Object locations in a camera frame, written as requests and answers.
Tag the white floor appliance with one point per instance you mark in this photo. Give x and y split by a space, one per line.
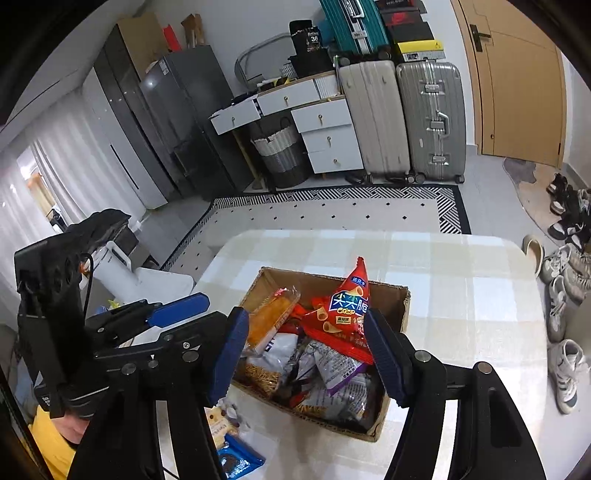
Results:
113 272

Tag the red paper bag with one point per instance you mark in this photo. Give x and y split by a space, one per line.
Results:
172 38

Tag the woven laundry basket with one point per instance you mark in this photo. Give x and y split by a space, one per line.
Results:
281 157

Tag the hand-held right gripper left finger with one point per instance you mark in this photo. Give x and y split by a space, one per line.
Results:
228 355

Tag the grey door mat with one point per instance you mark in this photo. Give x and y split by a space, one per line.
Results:
526 177

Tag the beige slipper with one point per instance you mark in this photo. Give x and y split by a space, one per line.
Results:
534 258

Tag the grey oval hoop frame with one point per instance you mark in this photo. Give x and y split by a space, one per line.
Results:
268 39

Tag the person's left hand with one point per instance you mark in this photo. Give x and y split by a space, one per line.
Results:
74 429

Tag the black white patterned rug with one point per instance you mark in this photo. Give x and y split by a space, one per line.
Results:
346 217

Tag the orange stick snack packet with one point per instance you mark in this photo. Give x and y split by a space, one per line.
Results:
258 376

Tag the brown cardboard box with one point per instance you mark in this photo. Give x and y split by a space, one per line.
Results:
392 300

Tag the cream spotted snack packet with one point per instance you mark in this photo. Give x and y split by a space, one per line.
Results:
220 427

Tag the white curtain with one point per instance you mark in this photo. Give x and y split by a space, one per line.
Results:
69 184

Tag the white drawer dresser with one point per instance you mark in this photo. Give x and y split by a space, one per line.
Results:
332 147

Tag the wooden door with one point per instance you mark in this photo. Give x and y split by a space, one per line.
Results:
517 83

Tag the blue cookie packet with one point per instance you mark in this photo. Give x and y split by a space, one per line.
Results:
240 459

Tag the silver suitcase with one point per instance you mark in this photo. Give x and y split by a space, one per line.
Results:
431 120

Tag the brown paper bag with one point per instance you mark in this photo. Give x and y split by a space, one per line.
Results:
191 30

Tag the teal suitcase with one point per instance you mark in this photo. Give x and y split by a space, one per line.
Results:
353 23

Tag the person's yellow clothing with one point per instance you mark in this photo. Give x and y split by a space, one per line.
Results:
48 447

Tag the black printed bag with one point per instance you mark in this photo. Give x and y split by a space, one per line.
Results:
304 39

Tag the beige suitcase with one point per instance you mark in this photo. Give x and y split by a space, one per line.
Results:
374 120

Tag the pile of assorted shoes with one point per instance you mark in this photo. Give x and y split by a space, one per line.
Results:
563 277

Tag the purple silver snack packet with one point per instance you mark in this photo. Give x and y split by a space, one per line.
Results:
334 367

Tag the black storage box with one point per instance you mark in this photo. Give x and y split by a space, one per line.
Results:
309 65

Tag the grey refrigerator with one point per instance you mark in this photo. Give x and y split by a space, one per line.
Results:
194 120

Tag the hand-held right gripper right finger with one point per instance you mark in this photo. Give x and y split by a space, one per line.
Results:
385 360

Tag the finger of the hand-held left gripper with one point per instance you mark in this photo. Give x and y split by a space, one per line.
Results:
180 307
161 344

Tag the flat cardboard carton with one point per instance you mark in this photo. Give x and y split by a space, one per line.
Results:
143 41

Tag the red triangular crisp packet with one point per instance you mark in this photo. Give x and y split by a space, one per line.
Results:
344 318

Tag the white side table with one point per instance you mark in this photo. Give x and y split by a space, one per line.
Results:
161 281

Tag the orange bread packet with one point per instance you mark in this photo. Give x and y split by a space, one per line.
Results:
270 318

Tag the red black shoe box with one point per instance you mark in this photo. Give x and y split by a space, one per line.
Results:
406 18

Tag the white blue snack packet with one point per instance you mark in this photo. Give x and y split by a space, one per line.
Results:
277 346

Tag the tall grey white cabinet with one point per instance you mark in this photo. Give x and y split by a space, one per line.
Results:
120 129

